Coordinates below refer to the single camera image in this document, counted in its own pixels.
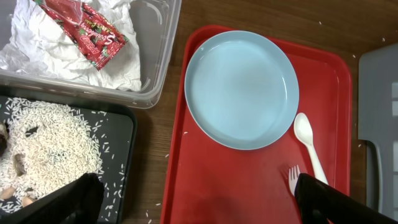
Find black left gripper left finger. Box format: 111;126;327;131
1;173;104;224

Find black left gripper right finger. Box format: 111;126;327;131
294;173;397;224

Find rice and food scraps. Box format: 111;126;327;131
1;97;103;217

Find white plastic spoon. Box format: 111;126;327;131
294;113;328;185

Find light blue round plate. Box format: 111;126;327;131
184;30;299;150

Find red candy wrapper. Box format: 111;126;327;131
35;0;129;70

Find black waste tray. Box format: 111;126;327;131
1;86;137;224

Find grey dishwasher rack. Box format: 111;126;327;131
358;44;397;220

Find white plastic fork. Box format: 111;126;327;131
288;165;300;196

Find red plastic tray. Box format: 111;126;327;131
161;25;352;223

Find clear plastic bin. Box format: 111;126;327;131
1;0;182;109

